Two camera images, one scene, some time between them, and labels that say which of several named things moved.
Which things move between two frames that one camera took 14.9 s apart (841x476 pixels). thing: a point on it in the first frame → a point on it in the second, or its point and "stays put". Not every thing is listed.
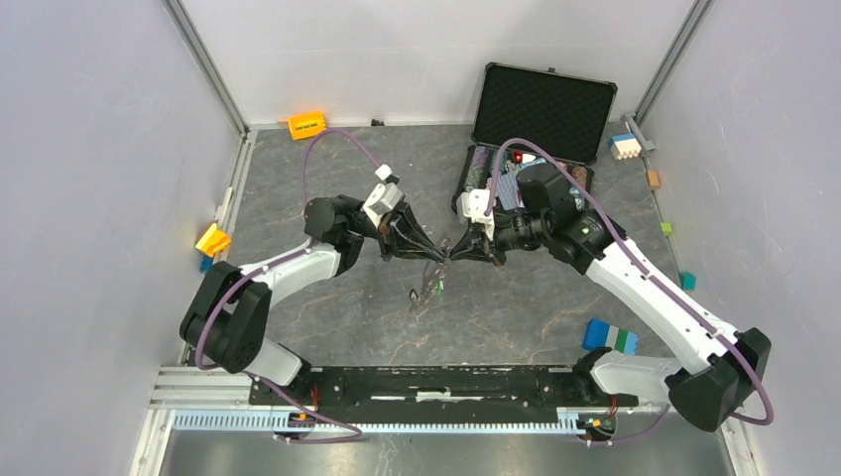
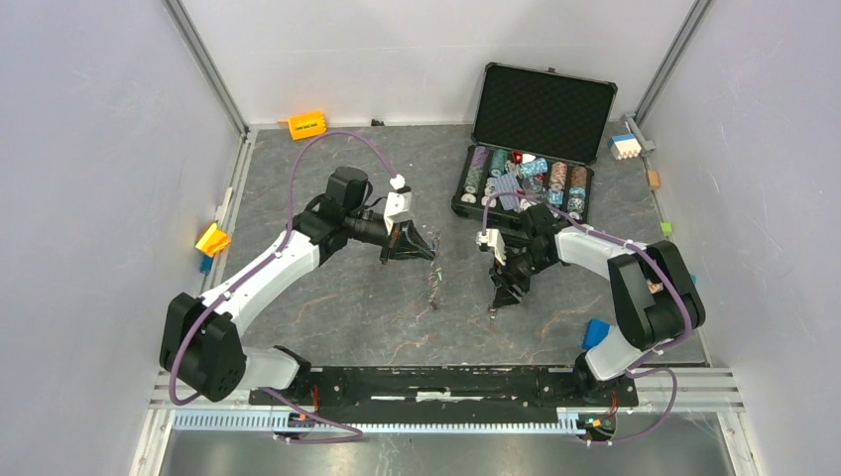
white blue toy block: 624,146 stays put
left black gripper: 401,232 stays put
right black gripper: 475,246 → 503,280
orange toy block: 303,125 stays put
